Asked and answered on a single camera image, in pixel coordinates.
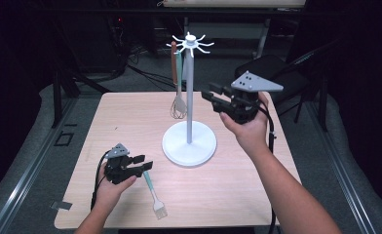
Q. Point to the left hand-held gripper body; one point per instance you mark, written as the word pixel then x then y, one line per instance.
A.
pixel 119 172

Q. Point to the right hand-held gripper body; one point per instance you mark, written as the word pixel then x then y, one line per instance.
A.
pixel 242 109

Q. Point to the white utensil rack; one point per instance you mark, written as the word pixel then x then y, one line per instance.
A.
pixel 189 136

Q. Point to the person's left hand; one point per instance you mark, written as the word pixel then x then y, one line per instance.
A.
pixel 109 195

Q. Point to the person's right hand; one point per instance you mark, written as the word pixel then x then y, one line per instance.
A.
pixel 252 135

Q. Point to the black folding chair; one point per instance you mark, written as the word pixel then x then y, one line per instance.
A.
pixel 263 63

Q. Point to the grey tape piece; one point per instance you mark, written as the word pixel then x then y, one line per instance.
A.
pixel 61 205

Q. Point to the white background table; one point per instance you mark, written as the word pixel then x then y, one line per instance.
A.
pixel 234 3

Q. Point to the black metal stand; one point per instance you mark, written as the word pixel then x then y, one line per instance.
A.
pixel 57 104

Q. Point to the aluminium floor rail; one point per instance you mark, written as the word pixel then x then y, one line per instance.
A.
pixel 17 191
pixel 341 175

